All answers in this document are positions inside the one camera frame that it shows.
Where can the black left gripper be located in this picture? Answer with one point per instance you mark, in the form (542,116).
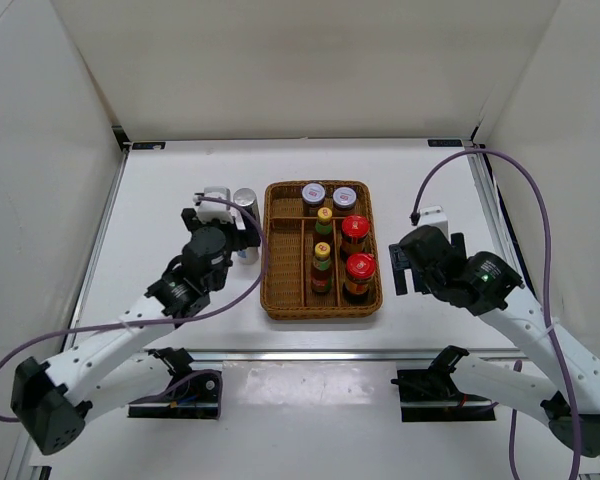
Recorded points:
(248,238)

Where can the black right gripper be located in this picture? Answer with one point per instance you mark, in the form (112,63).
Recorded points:
(399,264)

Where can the silver-lid salt shaker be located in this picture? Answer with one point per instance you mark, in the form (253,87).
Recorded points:
(249,255)
(247,199)

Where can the red-lid sauce jar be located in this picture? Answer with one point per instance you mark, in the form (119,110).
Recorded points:
(360,270)
(354,232)

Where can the green-label sauce bottle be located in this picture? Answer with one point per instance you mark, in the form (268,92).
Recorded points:
(321,273)
(323,228)

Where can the white-lid spice jar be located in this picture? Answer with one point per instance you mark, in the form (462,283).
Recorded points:
(313,196)
(344,201)

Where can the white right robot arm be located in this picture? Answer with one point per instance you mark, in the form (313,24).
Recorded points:
(566,397)

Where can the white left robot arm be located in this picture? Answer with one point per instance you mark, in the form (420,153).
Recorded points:
(55,399)

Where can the brown wicker basket tray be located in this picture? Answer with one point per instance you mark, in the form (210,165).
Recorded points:
(286,292)

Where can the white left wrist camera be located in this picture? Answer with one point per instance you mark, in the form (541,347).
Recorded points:
(209,212)

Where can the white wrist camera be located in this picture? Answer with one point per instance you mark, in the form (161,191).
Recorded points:
(209,212)
(432,216)

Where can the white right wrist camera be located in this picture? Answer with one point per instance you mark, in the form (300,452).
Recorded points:
(432,216)

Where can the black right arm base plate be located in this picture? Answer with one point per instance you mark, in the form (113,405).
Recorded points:
(427,396)

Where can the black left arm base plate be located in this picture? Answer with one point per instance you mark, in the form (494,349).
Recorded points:
(197,399)

